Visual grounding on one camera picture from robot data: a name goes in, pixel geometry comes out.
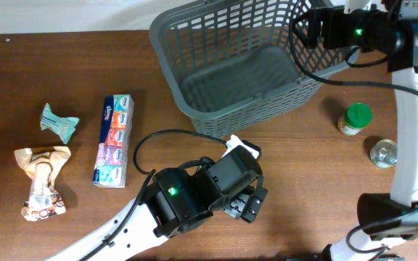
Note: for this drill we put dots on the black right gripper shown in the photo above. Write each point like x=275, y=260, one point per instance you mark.
x=334, y=17

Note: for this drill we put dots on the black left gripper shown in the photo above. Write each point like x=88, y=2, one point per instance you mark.
x=243, y=206

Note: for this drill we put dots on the green lid spice jar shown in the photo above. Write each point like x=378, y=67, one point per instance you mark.
x=354, y=119

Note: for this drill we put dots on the grey plastic basket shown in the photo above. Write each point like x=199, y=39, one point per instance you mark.
x=232, y=64

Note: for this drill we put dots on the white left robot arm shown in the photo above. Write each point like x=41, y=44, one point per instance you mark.
x=177, y=200

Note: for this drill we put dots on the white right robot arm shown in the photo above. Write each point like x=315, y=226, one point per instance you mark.
x=384, y=220

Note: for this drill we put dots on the Kleenex tissue multipack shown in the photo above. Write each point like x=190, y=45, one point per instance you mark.
x=112, y=156

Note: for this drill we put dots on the silver tin can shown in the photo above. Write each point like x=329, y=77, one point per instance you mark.
x=384, y=153

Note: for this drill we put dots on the teal wet wipes packet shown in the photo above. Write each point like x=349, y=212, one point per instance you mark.
x=64, y=127

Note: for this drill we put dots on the beige Pantree snack bag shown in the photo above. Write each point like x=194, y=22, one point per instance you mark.
x=42, y=165

